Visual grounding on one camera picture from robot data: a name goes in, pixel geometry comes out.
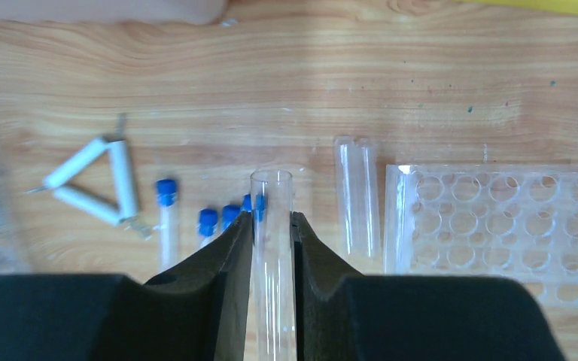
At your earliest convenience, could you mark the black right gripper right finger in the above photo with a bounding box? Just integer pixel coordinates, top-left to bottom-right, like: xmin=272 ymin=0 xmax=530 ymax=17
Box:
xmin=291 ymin=212 xmax=564 ymax=360

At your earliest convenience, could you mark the blue capped vial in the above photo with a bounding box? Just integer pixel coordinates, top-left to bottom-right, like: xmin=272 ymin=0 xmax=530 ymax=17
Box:
xmin=197 ymin=208 xmax=219 ymax=249
xmin=155 ymin=178 xmax=179 ymax=272
xmin=242 ymin=193 xmax=266 ymax=222
xmin=221 ymin=204 xmax=241 ymax=232

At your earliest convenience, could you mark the yellow test tube rack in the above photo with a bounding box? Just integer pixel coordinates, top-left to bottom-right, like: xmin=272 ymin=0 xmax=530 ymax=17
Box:
xmin=460 ymin=0 xmax=578 ymax=16

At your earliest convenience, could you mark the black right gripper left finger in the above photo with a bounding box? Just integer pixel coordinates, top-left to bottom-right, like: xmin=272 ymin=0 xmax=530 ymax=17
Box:
xmin=0 ymin=212 xmax=253 ymax=360

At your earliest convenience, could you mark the pink plastic bin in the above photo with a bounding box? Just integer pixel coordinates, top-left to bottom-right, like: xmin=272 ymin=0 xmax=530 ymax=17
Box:
xmin=0 ymin=0 xmax=229 ymax=25

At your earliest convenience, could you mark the clear glass test tube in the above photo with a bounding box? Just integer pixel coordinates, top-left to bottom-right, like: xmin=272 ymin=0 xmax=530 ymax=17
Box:
xmin=251 ymin=169 xmax=296 ymax=360

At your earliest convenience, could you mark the white clay pipe triangle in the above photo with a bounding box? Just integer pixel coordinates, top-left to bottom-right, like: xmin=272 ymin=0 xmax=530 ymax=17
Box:
xmin=28 ymin=114 xmax=151 ymax=239

